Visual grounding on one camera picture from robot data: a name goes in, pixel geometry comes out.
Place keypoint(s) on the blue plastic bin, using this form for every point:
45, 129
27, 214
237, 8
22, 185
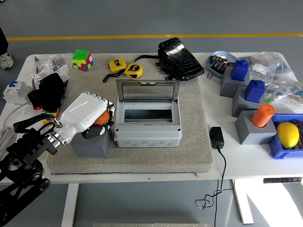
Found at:
277, 149

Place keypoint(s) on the grey-brown mat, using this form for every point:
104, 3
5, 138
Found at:
132, 160

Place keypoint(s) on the colourful puzzle cube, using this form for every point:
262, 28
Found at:
53, 113
81, 60

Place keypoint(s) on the yellow lemon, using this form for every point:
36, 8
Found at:
287, 136

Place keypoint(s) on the dark components in dish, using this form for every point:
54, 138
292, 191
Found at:
217, 63

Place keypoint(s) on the grey plastic junction box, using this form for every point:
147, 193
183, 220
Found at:
146, 136

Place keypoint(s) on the clear bags of electronic parts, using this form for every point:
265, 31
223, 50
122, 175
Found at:
279, 78

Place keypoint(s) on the person's shoe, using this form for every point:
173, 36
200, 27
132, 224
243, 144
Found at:
6, 61

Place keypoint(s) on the white power strip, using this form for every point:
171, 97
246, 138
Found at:
30, 113

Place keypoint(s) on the white circuit breaker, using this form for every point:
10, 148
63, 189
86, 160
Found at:
16, 92

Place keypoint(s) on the yellow tape measure squarish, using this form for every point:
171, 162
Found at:
117, 65

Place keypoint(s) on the black cloth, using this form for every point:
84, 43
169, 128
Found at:
49, 91

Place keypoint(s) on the yellow tape measure round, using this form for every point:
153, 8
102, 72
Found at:
133, 69

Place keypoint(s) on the white table leg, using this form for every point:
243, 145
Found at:
69, 205
243, 205

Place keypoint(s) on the dark components in bin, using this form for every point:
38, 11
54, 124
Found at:
300, 132

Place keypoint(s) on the grey cube holder round hole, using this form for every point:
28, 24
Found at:
94, 147

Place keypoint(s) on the orange cylinder battery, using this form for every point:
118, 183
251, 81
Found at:
103, 118
261, 116

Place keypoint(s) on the black table control panel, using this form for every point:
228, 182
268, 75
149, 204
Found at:
281, 180

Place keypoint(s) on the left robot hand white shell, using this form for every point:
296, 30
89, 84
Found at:
82, 111

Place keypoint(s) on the person's leg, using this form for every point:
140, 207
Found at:
2, 42

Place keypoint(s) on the small screws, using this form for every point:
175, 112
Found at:
209, 76

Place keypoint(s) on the clear bags of small parts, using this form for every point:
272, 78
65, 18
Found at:
59, 68

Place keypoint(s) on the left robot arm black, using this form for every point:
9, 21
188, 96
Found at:
23, 156

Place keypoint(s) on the glossy black pouch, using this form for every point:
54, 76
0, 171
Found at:
181, 59

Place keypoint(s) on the light blue dish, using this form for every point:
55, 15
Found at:
210, 67

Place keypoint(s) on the transparent grey box lid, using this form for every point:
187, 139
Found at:
176, 92

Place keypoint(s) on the blue block battery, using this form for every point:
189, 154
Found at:
254, 92
239, 71

